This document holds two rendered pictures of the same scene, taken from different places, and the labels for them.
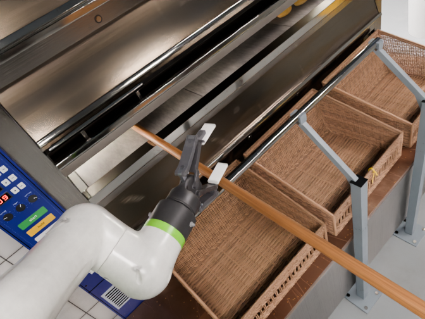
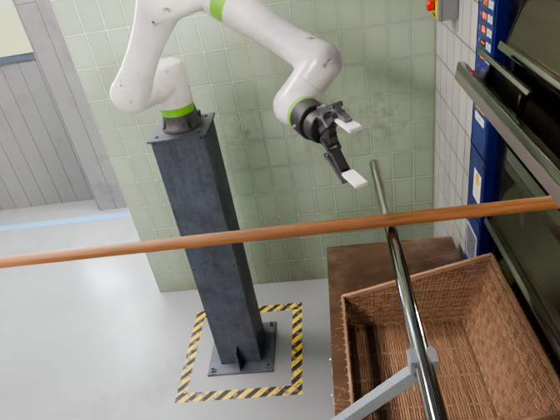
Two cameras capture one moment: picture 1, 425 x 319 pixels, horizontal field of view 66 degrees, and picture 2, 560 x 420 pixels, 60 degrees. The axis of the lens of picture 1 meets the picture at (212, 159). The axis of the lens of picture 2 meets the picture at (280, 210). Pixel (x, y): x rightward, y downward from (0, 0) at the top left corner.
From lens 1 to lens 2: 134 cm
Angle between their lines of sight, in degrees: 90
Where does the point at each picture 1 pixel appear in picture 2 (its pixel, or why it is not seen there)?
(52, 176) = not seen: hidden behind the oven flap
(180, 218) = (296, 112)
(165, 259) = (278, 106)
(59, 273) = (265, 32)
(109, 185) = (517, 162)
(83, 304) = not seen: hidden behind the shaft
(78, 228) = (297, 42)
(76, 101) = (539, 45)
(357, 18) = not seen: outside the picture
